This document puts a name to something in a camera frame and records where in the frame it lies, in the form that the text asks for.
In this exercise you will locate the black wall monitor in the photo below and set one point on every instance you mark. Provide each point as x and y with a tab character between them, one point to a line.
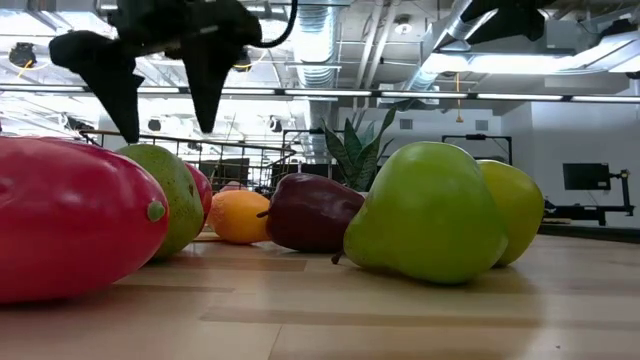
585	176

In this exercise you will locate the dark desk monitor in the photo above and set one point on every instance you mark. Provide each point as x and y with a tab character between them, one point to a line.
230	172

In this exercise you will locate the black ceiling camera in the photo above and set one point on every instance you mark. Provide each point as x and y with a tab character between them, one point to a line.
22	54

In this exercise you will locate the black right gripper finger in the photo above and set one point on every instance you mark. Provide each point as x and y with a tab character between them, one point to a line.
520	24
500	6

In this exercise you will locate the orange yellow mango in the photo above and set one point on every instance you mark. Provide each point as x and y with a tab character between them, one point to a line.
237	217

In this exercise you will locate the black metal frame stand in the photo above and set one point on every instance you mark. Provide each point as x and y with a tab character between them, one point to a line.
475	136

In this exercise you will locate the rectangular ceiling light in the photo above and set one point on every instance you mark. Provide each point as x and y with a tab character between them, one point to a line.
500	64

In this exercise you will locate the silver slanted ventilation duct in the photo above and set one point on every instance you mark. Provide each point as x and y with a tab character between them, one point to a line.
450	30

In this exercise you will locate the long overhead light bar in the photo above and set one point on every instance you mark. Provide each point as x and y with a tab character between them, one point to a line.
325	92

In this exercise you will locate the red mango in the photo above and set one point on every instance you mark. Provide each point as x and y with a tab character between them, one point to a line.
70	215

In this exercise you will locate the yellow-green apple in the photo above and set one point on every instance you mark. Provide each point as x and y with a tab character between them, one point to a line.
520	205

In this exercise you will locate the green snake plant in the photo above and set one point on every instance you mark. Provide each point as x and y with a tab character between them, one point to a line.
357	155

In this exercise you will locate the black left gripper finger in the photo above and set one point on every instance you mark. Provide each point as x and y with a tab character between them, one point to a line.
207	75
110	75

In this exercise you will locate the dark background table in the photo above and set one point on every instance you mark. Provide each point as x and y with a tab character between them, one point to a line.
590	232

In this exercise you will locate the red round fruit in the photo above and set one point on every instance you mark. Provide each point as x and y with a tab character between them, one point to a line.
202	190

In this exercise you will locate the dark red apple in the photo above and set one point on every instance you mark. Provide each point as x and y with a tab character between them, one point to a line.
310	212

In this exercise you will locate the smooth green pear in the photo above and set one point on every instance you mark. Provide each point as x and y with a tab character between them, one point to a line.
425	215

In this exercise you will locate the speckled green pear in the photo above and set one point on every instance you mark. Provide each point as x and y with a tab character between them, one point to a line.
175	200

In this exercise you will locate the silver ribbed ventilation duct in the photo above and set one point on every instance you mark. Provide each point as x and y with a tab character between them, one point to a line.
315	45

